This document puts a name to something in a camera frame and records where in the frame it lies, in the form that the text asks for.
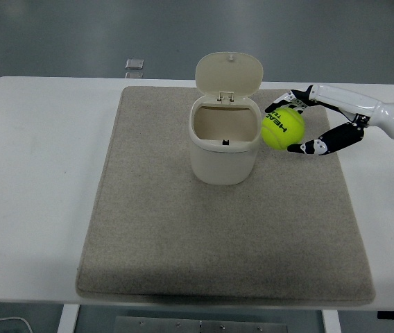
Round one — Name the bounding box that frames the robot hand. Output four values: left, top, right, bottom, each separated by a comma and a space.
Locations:
264, 84, 394, 157

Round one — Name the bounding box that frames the yellow tennis ball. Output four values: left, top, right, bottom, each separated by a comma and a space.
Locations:
261, 107, 305, 151

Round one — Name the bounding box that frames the cream bin with hinged lid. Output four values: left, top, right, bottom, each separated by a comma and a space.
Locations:
189, 51, 264, 186

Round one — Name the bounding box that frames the beige fabric mat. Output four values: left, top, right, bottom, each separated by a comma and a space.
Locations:
75, 85, 377, 307

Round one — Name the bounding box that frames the white table leg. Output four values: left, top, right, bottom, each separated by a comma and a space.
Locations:
321, 309, 341, 333
57, 304, 80, 333

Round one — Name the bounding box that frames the grey metal plate with screws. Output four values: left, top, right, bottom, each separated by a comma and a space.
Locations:
114, 316, 288, 333

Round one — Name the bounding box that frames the white cable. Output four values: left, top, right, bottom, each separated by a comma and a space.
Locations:
0, 316, 33, 333

